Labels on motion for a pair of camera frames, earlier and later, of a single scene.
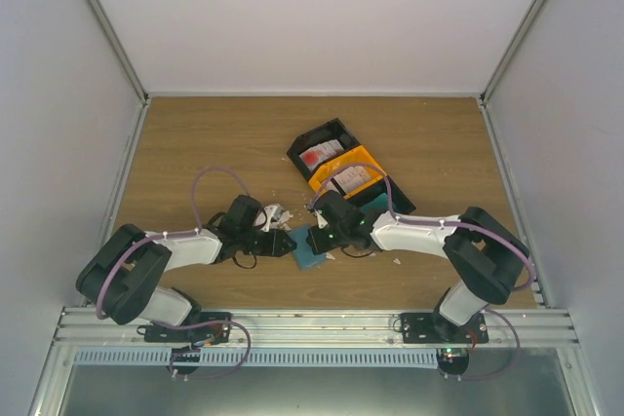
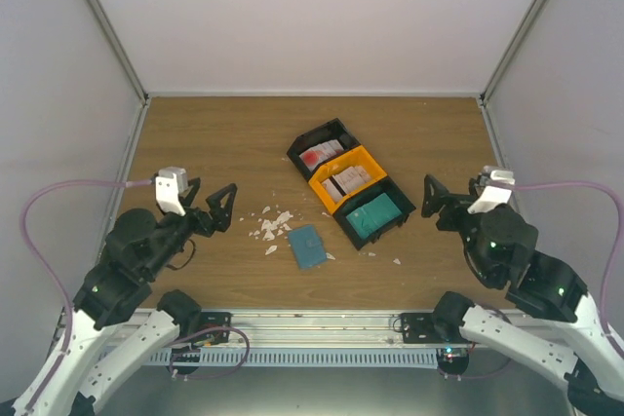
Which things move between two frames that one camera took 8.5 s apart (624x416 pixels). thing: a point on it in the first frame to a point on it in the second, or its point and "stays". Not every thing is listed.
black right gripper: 313,240 to 453,202
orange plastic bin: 359,157 stays
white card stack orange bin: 349,179 stays
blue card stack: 303,253 stays
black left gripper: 277,247 to 221,217
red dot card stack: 313,156 stays
